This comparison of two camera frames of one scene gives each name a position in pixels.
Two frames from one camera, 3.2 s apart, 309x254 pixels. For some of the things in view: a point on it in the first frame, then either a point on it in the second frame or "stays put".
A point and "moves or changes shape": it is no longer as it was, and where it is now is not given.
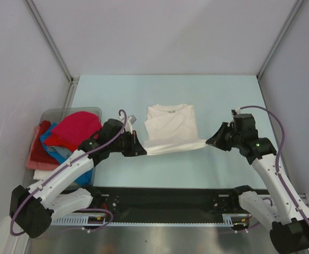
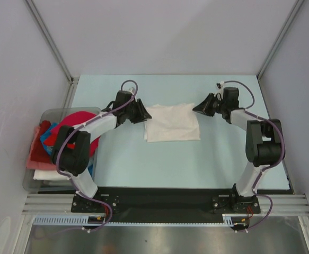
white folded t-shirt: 41,174 stays put
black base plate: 162,204 stays put
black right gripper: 223,137 -> 211,105
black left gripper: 135,148 -> 142,115
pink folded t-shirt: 38,165 stays put
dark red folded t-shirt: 40,153 stays put
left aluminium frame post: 72,80 stays put
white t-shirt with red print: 171,127 moves or changes shape
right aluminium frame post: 297,7 stays put
